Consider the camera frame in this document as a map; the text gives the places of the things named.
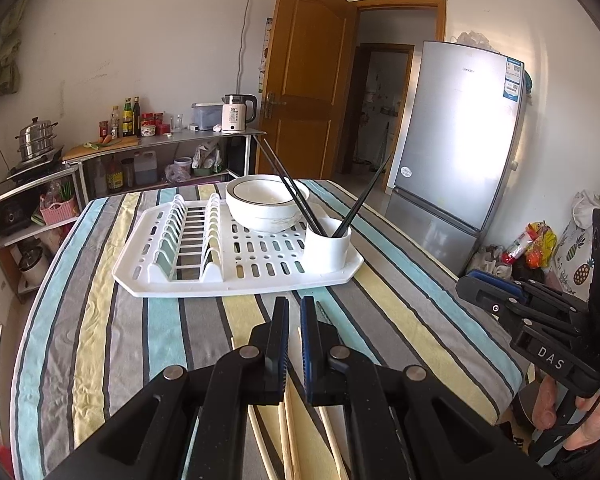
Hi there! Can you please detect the black chopstick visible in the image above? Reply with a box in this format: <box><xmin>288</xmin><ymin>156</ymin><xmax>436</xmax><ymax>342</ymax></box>
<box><xmin>255</xmin><ymin>135</ymin><xmax>323</xmax><ymax>238</ymax></box>
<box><xmin>265</xmin><ymin>145</ymin><xmax>327</xmax><ymax>238</ymax></box>
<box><xmin>332</xmin><ymin>154</ymin><xmax>392</xmax><ymax>238</ymax></box>

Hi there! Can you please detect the metal kitchen shelf table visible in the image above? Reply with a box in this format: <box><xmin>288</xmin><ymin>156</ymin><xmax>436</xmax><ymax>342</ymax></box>
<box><xmin>62</xmin><ymin>128</ymin><xmax>265</xmax><ymax>200</ymax></box>

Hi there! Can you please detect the person's right hand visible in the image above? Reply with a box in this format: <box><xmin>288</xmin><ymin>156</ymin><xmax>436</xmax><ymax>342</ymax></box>
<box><xmin>531</xmin><ymin>374</ymin><xmax>600</xmax><ymax>452</ymax></box>

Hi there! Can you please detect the pineapple print bag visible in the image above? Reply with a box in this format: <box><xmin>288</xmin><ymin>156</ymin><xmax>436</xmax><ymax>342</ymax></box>
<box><xmin>550</xmin><ymin>191</ymin><xmax>600</xmax><ymax>301</ymax></box>

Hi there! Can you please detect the white utensil cup holder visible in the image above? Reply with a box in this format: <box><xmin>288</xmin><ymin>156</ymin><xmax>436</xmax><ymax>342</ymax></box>
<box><xmin>302</xmin><ymin>217</ymin><xmax>351</xmax><ymax>275</ymax></box>

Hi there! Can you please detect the white plastic dish rack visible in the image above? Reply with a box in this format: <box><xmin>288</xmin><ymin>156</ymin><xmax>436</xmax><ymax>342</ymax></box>
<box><xmin>112</xmin><ymin>193</ymin><xmax>364</xmax><ymax>298</ymax></box>

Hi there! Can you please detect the white bowl with dark rim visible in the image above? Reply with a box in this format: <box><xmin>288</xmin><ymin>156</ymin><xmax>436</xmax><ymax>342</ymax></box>
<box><xmin>225</xmin><ymin>174</ymin><xmax>303</xmax><ymax>233</ymax></box>

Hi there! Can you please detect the striped tablecloth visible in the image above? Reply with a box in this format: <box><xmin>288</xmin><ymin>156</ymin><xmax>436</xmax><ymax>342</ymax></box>
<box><xmin>10</xmin><ymin>188</ymin><xmax>528</xmax><ymax>479</ymax></box>

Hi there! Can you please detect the silver refrigerator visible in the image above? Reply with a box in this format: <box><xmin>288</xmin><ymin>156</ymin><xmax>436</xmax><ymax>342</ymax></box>
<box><xmin>387</xmin><ymin>41</ymin><xmax>526</xmax><ymax>274</ymax></box>

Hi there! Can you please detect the white plastic jug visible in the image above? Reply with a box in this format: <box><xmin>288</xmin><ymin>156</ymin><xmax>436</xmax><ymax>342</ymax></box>
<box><xmin>133</xmin><ymin>151</ymin><xmax>158</xmax><ymax>186</ymax></box>

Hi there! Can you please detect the wooden door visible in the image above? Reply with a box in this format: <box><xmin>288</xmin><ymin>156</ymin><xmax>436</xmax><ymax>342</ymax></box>
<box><xmin>259</xmin><ymin>0</ymin><xmax>358</xmax><ymax>179</ymax></box>

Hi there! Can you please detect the white electric kettle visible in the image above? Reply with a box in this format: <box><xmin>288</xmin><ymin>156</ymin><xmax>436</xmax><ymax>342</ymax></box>
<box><xmin>221</xmin><ymin>93</ymin><xmax>258</xmax><ymax>132</ymax></box>

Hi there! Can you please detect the grey blue storage container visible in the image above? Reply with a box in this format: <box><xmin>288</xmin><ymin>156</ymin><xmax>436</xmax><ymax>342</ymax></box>
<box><xmin>192</xmin><ymin>103</ymin><xmax>223</xmax><ymax>131</ymax></box>

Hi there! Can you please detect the pink plastic basket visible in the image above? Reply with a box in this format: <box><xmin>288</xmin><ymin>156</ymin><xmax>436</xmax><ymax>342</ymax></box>
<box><xmin>40</xmin><ymin>195</ymin><xmax>80</xmax><ymax>226</ymax></box>

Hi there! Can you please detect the wooden cutting board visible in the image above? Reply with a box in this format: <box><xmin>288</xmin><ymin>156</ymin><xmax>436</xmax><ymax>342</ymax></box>
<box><xmin>62</xmin><ymin>136</ymin><xmax>140</xmax><ymax>162</ymax></box>

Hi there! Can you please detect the low wooden side shelf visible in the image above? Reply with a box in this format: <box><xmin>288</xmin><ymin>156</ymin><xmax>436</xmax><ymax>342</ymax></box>
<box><xmin>0</xmin><ymin>166</ymin><xmax>84</xmax><ymax>302</ymax></box>

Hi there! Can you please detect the green glass bottle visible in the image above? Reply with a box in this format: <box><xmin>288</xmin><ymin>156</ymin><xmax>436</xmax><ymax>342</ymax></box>
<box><xmin>121</xmin><ymin>98</ymin><xmax>133</xmax><ymax>136</ymax></box>

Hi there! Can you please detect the dark soy sauce bottle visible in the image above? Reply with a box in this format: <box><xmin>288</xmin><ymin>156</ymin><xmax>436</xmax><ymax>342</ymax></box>
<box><xmin>132</xmin><ymin>96</ymin><xmax>140</xmax><ymax>136</ymax></box>

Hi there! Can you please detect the induction cooker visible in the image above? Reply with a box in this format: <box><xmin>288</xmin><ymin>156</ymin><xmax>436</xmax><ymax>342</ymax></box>
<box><xmin>6</xmin><ymin>146</ymin><xmax>64</xmax><ymax>184</ymax></box>

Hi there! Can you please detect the stainless steel steamer pot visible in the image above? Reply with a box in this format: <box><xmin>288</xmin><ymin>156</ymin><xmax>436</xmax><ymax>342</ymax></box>
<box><xmin>16</xmin><ymin>117</ymin><xmax>57</xmax><ymax>162</ymax></box>

